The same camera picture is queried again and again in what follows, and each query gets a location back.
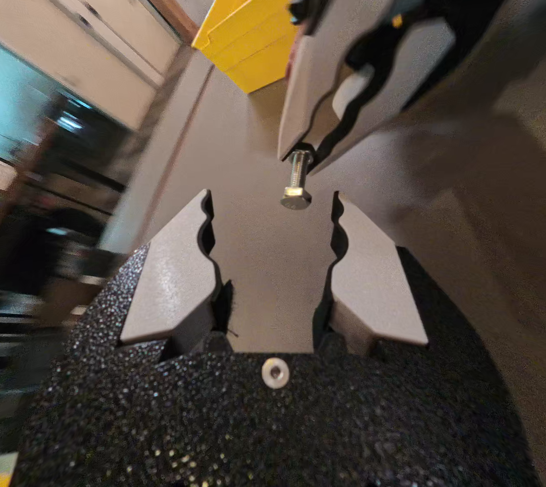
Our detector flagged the yellow plastic bin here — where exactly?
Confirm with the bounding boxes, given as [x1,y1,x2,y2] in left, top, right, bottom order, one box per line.
[191,0,329,94]

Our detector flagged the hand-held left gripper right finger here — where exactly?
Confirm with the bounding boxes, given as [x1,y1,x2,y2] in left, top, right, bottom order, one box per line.
[313,191,429,358]

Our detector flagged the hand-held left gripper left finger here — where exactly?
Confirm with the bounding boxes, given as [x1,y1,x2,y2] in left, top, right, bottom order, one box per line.
[119,188,234,355]

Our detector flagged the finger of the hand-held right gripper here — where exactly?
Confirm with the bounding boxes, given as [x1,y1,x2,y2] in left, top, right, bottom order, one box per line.
[277,0,397,161]
[308,18,457,176]

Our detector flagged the silver hex bolt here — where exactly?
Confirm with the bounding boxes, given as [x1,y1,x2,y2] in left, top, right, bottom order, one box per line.
[280,150,316,210]

